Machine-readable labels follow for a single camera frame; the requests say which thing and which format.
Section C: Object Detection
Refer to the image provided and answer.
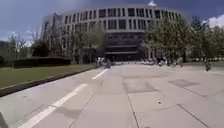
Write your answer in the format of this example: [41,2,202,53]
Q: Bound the trees before curved building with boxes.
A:
[61,23,107,64]

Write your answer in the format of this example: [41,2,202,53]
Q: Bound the grey concrete slab plaza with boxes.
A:
[0,63,224,128]

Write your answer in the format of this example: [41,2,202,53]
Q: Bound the curved grey building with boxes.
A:
[39,4,188,63]

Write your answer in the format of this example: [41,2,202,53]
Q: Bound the row of parked bicycles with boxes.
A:
[95,56,185,69]

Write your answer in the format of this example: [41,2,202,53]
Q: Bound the row of leafy trees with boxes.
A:
[144,16,224,65]

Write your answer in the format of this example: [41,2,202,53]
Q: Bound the dark hedge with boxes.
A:
[13,56,72,69]

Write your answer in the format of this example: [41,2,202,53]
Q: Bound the dark round tree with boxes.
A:
[31,39,51,58]

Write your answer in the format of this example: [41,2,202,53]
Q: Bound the white painted line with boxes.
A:
[18,68,110,128]

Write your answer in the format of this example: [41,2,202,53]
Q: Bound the dark kerb strip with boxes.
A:
[0,66,100,98]

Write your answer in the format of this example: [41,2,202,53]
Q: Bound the green grass lawn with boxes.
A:
[0,63,98,90]

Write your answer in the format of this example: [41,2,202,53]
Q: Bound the person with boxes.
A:
[203,58,213,72]

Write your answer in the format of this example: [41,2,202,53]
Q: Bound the bare trees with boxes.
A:
[7,32,29,62]

